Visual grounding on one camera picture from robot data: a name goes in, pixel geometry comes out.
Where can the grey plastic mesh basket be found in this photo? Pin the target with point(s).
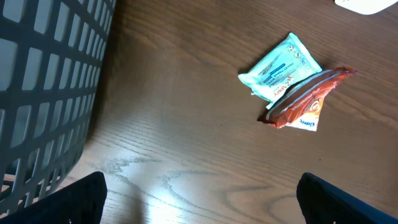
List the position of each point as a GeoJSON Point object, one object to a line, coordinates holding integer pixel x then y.
{"type": "Point", "coordinates": [52, 52]}

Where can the teal snack wrapper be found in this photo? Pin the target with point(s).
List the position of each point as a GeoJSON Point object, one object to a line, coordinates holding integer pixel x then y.
{"type": "Point", "coordinates": [287, 64]}

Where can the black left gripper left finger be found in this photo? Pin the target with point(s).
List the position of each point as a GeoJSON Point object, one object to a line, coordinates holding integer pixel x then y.
{"type": "Point", "coordinates": [80, 202]}

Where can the orange tissue pack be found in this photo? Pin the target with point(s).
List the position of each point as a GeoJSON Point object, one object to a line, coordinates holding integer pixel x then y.
{"type": "Point", "coordinates": [309, 120]}

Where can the orange brown snack bag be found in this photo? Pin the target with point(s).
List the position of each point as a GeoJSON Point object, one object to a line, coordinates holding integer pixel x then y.
{"type": "Point", "coordinates": [299, 97]}

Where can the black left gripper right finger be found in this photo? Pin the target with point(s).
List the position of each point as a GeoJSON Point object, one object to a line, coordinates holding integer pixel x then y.
{"type": "Point", "coordinates": [322, 202]}

